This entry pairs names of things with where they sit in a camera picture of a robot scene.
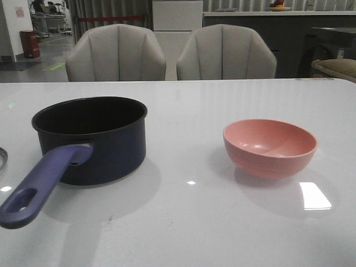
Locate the person in background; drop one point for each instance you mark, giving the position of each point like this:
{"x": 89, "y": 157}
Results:
{"x": 40, "y": 18}

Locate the white refrigerator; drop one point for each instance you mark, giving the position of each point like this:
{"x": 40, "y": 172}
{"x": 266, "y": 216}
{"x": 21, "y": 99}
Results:
{"x": 172, "y": 23}

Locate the right grey upholstered chair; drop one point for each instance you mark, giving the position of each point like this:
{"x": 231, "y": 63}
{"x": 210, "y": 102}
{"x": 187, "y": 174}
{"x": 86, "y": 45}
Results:
{"x": 225, "y": 52}

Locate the beige sofa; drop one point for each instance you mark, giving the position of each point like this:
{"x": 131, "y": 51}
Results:
{"x": 334, "y": 68}

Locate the left grey upholstered chair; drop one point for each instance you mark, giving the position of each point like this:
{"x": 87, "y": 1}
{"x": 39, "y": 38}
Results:
{"x": 117, "y": 52}

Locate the grey upholstered chair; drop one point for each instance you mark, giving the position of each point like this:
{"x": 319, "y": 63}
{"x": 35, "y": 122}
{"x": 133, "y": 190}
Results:
{"x": 225, "y": 52}
{"x": 117, "y": 52}

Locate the dark grey counter cabinet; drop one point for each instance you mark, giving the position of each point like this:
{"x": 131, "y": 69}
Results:
{"x": 284, "y": 32}

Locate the pink plastic bowl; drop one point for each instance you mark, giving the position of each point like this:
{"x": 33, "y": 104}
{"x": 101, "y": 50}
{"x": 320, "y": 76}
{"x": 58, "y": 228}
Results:
{"x": 269, "y": 149}

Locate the fruit plate on counter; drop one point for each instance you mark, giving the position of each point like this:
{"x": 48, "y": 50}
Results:
{"x": 278, "y": 6}

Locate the red trash bin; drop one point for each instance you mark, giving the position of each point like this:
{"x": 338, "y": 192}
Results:
{"x": 29, "y": 43}

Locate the dark blue saucepan purple handle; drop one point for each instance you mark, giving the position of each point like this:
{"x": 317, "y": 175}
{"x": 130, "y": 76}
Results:
{"x": 86, "y": 141}

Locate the glass lid blue knob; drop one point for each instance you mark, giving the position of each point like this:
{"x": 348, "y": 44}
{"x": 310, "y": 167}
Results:
{"x": 3, "y": 159}

